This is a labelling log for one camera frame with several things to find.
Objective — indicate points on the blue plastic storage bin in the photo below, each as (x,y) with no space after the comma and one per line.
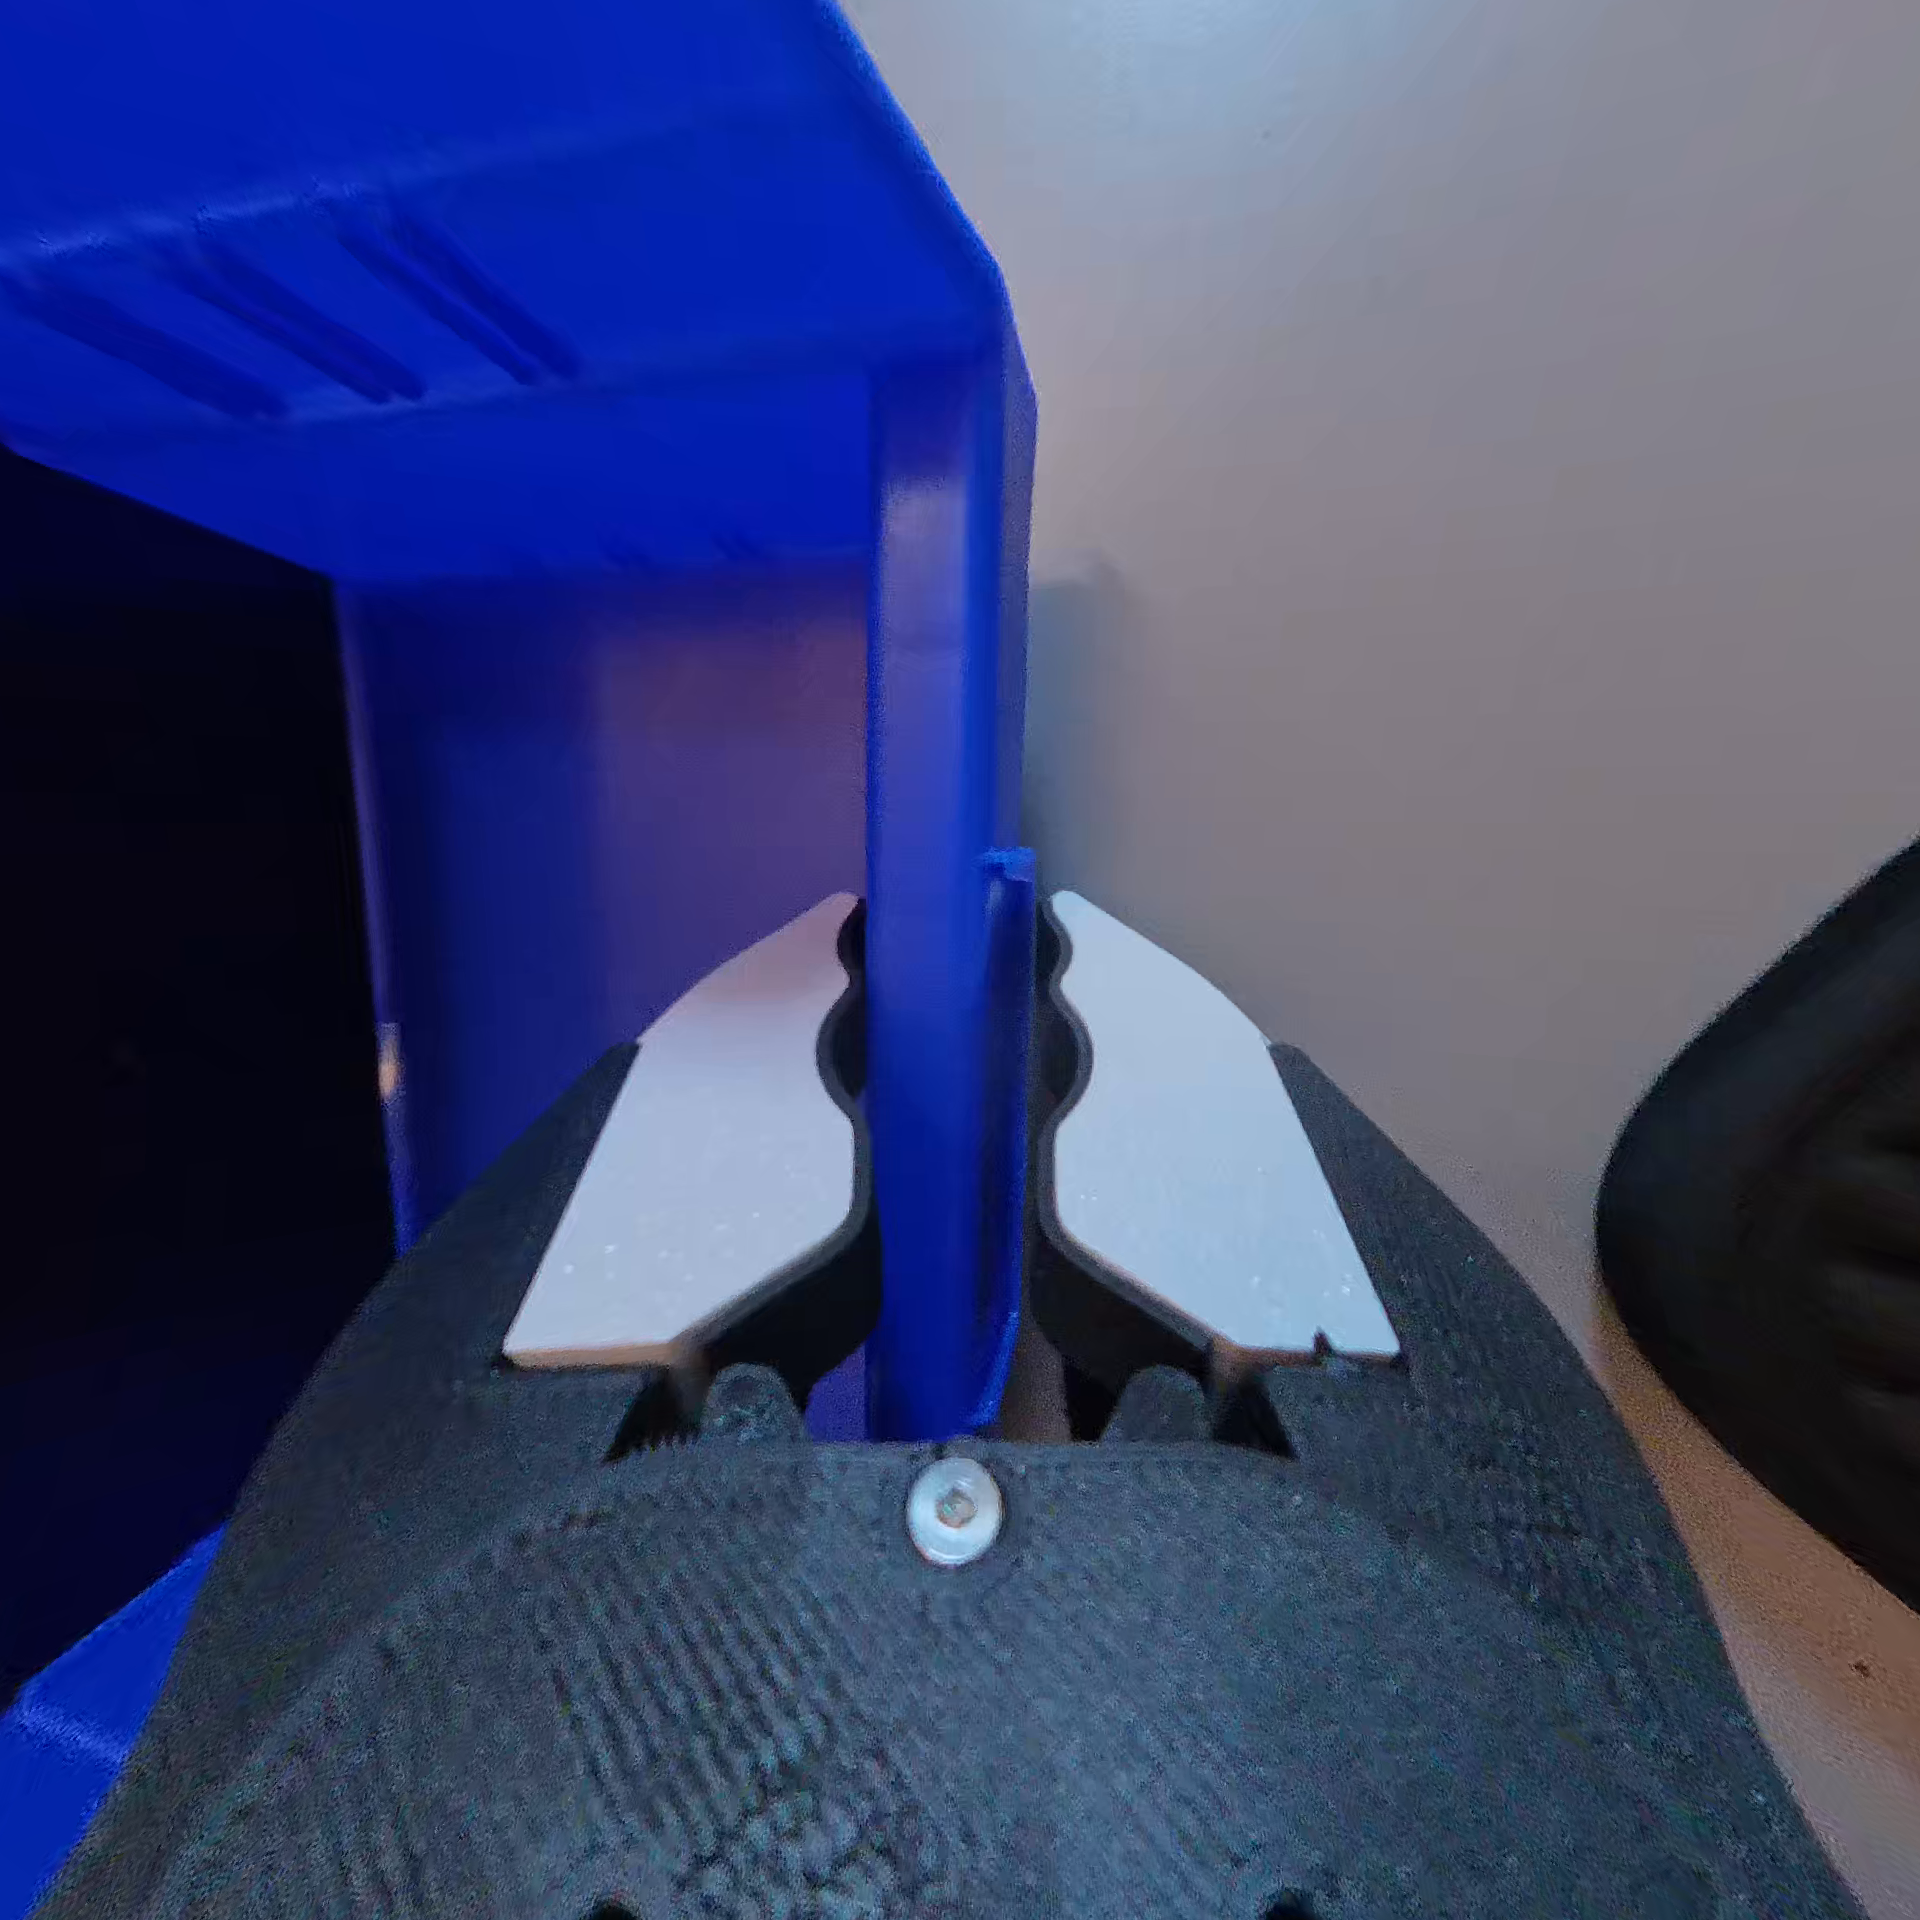
(599,150)

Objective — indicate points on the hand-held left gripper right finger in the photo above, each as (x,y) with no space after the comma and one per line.
(1200,1184)

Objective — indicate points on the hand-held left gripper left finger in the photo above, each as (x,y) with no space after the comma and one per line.
(704,1184)

